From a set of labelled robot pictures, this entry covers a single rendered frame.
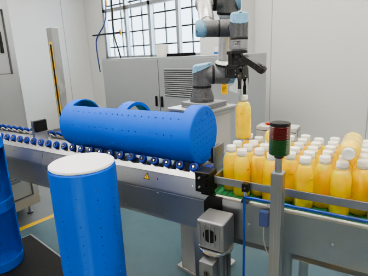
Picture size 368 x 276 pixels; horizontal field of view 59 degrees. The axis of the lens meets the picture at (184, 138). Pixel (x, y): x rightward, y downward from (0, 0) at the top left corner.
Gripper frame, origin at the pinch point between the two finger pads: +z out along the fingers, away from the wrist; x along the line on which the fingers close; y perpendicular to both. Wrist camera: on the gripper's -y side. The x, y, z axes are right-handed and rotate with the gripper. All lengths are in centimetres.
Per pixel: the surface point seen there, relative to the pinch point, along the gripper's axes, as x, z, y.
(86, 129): 17, 18, 83
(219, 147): 2.3, 24.0, 10.7
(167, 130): 16.2, 14.1, 30.3
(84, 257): 57, 62, 48
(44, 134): 0, 31, 145
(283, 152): 41, 10, -28
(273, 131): 41.7, 3.8, -25.3
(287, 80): -277, 19, 48
